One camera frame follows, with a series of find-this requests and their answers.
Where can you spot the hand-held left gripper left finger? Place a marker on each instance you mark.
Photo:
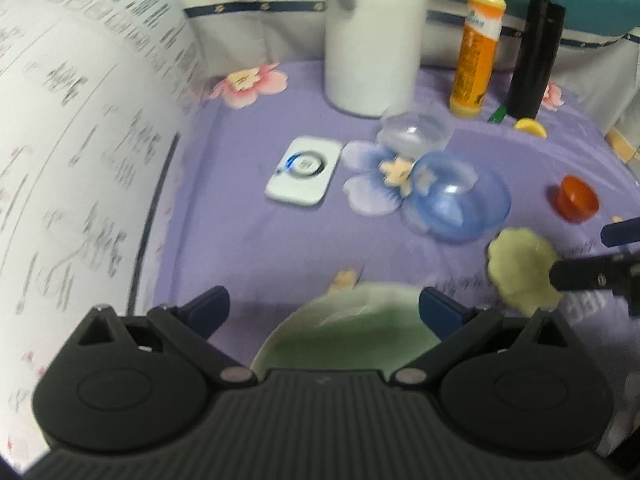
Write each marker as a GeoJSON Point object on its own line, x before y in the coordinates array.
{"type": "Point", "coordinates": [207, 310]}

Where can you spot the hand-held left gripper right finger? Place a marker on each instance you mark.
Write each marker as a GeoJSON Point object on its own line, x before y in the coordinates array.
{"type": "Point", "coordinates": [440, 312]}

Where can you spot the white flat electronic device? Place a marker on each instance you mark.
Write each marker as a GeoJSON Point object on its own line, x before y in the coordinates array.
{"type": "Point", "coordinates": [305, 170]}

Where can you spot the yellow orange plastic bottle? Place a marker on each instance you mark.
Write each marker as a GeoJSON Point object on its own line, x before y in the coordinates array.
{"type": "Point", "coordinates": [472, 50]}

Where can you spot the black cylindrical bottle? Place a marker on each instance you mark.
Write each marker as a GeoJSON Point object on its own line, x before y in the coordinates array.
{"type": "Point", "coordinates": [535, 55]}

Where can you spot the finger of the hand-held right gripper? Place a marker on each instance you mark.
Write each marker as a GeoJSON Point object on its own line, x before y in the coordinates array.
{"type": "Point", "coordinates": [620, 232]}
{"type": "Point", "coordinates": [590, 274]}

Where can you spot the white round plate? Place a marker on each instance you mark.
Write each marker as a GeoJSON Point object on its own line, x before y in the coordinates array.
{"type": "Point", "coordinates": [287, 322]}

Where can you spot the white printed instruction sheet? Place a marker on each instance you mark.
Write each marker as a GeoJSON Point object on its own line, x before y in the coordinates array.
{"type": "Point", "coordinates": [75, 160]}

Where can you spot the small green cap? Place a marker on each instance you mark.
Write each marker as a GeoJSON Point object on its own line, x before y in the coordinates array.
{"type": "Point", "coordinates": [497, 115]}

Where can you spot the purple floral tablecloth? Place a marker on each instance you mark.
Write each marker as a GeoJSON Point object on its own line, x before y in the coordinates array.
{"type": "Point", "coordinates": [250, 245]}

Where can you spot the blue translucent bowl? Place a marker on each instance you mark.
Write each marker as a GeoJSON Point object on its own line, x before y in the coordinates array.
{"type": "Point", "coordinates": [460, 205]}

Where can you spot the pale yellow flower-shaped plate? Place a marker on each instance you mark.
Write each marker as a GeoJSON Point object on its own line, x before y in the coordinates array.
{"type": "Point", "coordinates": [520, 265]}

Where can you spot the green square plate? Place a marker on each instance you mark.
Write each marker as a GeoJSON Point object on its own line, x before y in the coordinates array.
{"type": "Point", "coordinates": [350, 345]}

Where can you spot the clear plastic bowl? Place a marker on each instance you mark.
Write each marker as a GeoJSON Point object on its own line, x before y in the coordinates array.
{"type": "Point", "coordinates": [415, 132]}

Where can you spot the orange plastic bowl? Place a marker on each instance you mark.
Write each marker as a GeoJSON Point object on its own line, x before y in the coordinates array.
{"type": "Point", "coordinates": [577, 197]}

